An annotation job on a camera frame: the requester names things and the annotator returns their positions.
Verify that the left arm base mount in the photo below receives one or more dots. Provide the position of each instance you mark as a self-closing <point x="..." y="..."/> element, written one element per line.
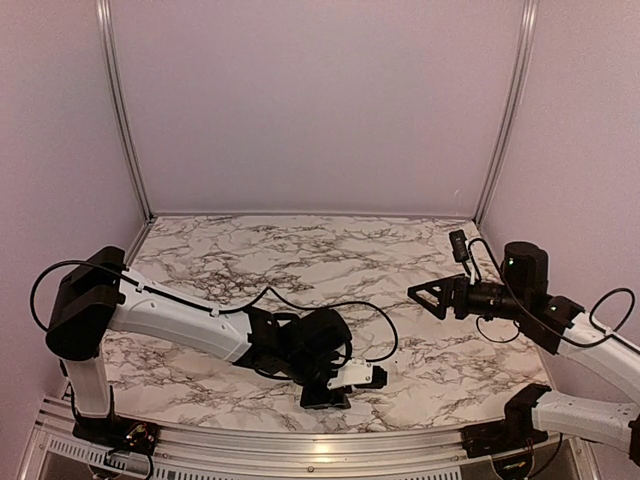
<point x="117" y="432"/>

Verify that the front aluminium rail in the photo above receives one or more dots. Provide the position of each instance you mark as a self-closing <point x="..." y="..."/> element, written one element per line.
<point x="189" y="452"/>

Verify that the right aluminium frame post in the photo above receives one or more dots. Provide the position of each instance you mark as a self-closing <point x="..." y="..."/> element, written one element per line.
<point x="523" y="53"/>

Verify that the left aluminium frame post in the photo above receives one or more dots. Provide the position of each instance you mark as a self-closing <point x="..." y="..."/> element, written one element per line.
<point x="116" y="91"/>

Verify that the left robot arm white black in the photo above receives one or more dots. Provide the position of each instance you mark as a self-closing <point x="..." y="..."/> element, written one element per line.
<point x="102" y="294"/>

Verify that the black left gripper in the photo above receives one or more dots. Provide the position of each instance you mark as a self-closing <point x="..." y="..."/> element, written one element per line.
<point x="339" y="400"/>

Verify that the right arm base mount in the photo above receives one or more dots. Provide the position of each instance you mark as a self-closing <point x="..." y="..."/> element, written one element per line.
<point x="500" y="436"/>

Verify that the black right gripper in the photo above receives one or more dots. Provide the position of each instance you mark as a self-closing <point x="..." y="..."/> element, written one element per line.
<point x="457" y="285"/>

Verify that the aluminium frame post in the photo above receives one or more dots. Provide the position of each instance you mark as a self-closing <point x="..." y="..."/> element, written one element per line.
<point x="116" y="91"/>
<point x="523" y="53"/>

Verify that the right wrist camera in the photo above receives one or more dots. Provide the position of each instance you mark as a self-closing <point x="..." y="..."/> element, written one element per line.
<point x="462" y="255"/>

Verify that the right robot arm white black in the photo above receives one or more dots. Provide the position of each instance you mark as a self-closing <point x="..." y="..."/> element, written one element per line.
<point x="559" y="326"/>

